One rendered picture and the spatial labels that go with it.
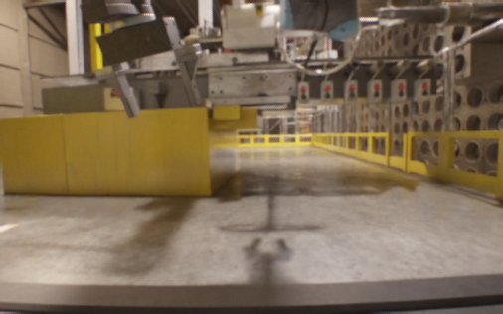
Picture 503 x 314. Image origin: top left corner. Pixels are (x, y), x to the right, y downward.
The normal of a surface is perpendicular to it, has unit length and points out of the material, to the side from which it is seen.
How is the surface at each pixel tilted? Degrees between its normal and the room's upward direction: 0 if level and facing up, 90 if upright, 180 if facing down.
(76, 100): 90
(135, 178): 90
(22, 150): 90
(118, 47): 114
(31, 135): 90
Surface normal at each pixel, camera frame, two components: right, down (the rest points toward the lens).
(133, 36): -0.11, 0.48
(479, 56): -0.10, 0.09
